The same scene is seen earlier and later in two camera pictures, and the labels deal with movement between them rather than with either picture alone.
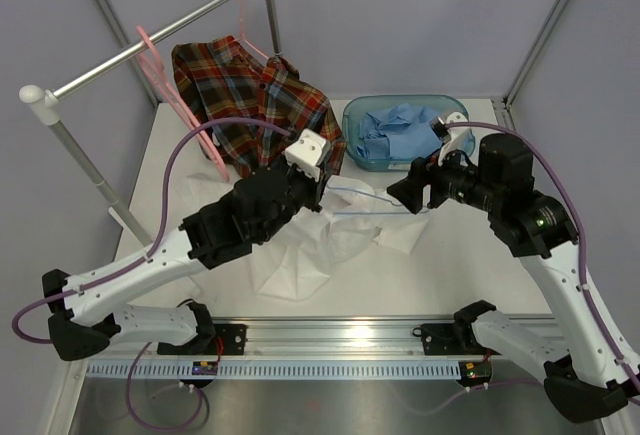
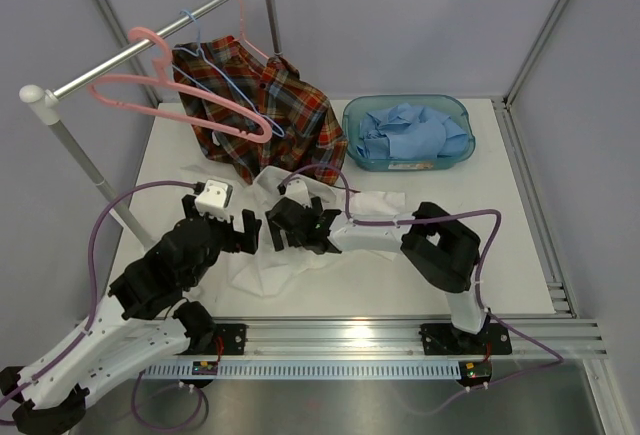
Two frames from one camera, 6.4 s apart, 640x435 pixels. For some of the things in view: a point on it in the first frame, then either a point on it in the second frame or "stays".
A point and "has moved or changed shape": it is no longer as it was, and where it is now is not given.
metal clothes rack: [51, 99] stays
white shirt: [297, 264] has moved or changed shape
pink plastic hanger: [152, 59] → [178, 119]
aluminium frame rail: [338, 338] stays
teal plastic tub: [387, 132] stays
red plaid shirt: [225, 78] stays
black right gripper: [410, 190] → [277, 235]
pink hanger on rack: [241, 24] stays
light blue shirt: [401, 132] stays
